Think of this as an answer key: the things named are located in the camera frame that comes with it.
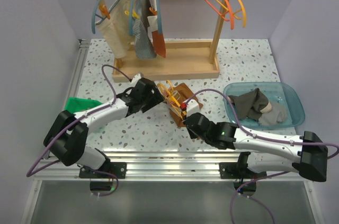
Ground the rust orange underwear on rack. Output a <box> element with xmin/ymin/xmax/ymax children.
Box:
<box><xmin>147</xmin><ymin>0</ymin><xmax>166</xmax><ymax>58</ymax></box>

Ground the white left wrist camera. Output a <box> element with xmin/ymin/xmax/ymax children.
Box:
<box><xmin>130</xmin><ymin>73</ymin><xmax>143</xmax><ymax>86</ymax></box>

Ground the brown underwear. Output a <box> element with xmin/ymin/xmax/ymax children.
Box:
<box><xmin>169</xmin><ymin>83</ymin><xmax>203</xmax><ymax>128</ymax></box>

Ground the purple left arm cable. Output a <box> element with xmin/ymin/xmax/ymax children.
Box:
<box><xmin>25</xmin><ymin>64</ymin><xmax>136</xmax><ymax>177</ymax></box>

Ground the beige underwear on rack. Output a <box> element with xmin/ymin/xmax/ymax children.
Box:
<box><xmin>95</xmin><ymin>0</ymin><xmax>134</xmax><ymax>59</ymax></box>

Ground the teal plastic tub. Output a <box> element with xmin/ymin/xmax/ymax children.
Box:
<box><xmin>224</xmin><ymin>82</ymin><xmax>305</xmax><ymax>129</ymax></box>

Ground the orange clothespin on hanger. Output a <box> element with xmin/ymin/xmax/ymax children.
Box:
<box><xmin>99</xmin><ymin>5</ymin><xmax>111</xmax><ymax>19</ymax></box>

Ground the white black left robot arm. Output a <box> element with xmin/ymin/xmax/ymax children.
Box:
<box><xmin>43</xmin><ymin>77</ymin><xmax>164</xmax><ymax>178</ymax></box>

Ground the wooden hanger rack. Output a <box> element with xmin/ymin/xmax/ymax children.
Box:
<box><xmin>87</xmin><ymin>0</ymin><xmax>238</xmax><ymax>83</ymax></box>

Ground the striped grey underwear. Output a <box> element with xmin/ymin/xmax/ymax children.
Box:
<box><xmin>132</xmin><ymin>0</ymin><xmax>157</xmax><ymax>59</ymax></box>

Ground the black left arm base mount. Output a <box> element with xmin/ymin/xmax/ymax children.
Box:
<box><xmin>77</xmin><ymin>147</ymin><xmax>127</xmax><ymax>178</ymax></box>

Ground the yellow hanger on rack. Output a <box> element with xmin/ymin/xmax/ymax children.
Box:
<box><xmin>223</xmin><ymin>0</ymin><xmax>247</xmax><ymax>28</ymax></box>

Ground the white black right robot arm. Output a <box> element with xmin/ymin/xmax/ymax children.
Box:
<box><xmin>184</xmin><ymin>113</ymin><xmax>328</xmax><ymax>182</ymax></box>

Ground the olive grey underwear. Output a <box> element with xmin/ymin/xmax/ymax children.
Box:
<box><xmin>228</xmin><ymin>88</ymin><xmax>272</xmax><ymax>121</ymax></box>

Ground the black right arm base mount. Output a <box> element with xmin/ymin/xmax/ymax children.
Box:
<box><xmin>219</xmin><ymin>152</ymin><xmax>267</xmax><ymax>182</ymax></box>

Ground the yellow clothespin on hanger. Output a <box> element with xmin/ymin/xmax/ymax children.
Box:
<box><xmin>124</xmin><ymin>10</ymin><xmax>140</xmax><ymax>19</ymax></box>

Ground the green plastic bin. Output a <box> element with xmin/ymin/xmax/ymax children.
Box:
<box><xmin>65</xmin><ymin>97</ymin><xmax>102</xmax><ymax>113</ymax></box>

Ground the yellow plastic hanger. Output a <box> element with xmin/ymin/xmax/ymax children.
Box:
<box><xmin>157</xmin><ymin>80</ymin><xmax>186</xmax><ymax>120</ymax></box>

